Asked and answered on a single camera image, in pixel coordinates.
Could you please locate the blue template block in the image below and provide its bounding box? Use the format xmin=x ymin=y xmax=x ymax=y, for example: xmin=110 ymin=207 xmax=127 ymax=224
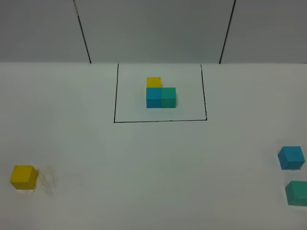
xmin=146 ymin=88 xmax=162 ymax=108

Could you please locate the green template block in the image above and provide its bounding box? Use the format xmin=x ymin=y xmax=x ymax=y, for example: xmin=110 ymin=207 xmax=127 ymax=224
xmin=161 ymin=88 xmax=177 ymax=108

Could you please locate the yellow template block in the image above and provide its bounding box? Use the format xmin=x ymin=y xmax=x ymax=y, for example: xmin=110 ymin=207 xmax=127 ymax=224
xmin=146 ymin=77 xmax=162 ymax=88

